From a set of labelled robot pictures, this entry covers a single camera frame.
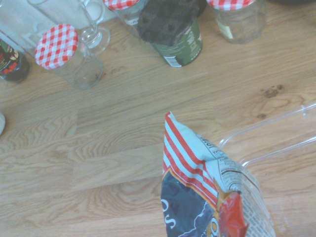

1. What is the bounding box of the striped red white chip bag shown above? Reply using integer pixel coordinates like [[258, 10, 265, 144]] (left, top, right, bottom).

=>
[[160, 111, 276, 237]]

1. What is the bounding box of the clear plastic container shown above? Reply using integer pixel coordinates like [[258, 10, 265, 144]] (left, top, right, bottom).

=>
[[216, 102, 316, 174]]

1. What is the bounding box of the green can black lid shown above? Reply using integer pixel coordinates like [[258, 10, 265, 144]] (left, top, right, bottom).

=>
[[136, 0, 207, 68]]

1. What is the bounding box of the clear footed glass mug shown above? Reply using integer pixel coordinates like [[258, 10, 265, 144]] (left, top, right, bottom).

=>
[[26, 0, 111, 56]]

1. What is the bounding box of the glass jar red checkered lid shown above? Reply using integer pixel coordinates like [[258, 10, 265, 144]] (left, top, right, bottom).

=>
[[34, 23, 105, 91], [102, 0, 149, 38], [205, 0, 269, 45]]

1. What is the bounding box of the dark jar with fruit label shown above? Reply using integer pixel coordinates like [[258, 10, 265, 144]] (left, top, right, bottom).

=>
[[0, 37, 32, 83]]

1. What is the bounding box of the white rounded object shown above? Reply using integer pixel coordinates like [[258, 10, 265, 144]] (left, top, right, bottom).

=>
[[0, 112, 7, 136]]

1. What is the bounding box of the tall clear glass bottle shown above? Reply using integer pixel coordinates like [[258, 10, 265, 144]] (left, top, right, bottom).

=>
[[0, 0, 58, 58]]

